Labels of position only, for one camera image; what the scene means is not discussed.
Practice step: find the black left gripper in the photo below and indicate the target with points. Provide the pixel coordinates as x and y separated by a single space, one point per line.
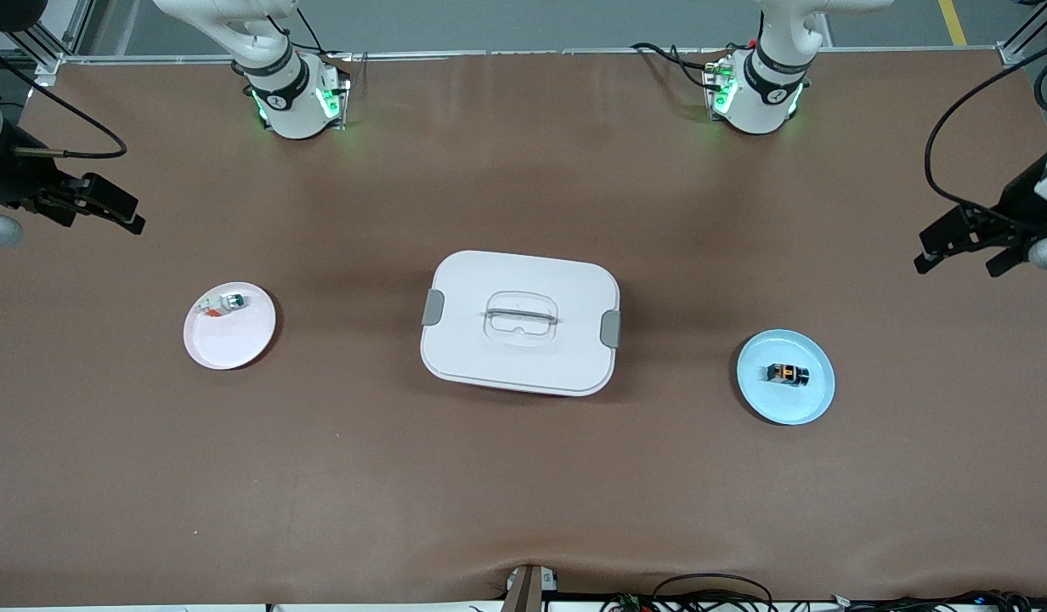
1018 202

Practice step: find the white lidded box grey latches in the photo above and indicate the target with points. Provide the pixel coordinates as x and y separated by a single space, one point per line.
523 361

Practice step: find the light blue round plate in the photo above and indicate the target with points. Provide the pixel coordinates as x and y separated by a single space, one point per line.
785 399

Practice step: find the aluminium frame post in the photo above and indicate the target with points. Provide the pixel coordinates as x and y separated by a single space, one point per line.
52 42
1029 34

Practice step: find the brown and silver bracket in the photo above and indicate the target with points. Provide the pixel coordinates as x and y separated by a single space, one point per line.
528 588

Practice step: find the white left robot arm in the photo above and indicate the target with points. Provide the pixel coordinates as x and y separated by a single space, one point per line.
761 85

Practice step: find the orange and black switch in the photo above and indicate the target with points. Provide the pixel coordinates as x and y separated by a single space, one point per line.
787 374

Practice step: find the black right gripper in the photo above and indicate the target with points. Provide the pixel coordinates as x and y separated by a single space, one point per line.
12 175

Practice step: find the small white orange part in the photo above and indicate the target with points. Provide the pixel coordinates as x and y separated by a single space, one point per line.
222 303

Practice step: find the pink round plate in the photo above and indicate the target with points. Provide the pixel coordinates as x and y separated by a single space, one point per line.
230 340

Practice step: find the silver table edge rail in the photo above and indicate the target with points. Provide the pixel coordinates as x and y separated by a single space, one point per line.
532 53

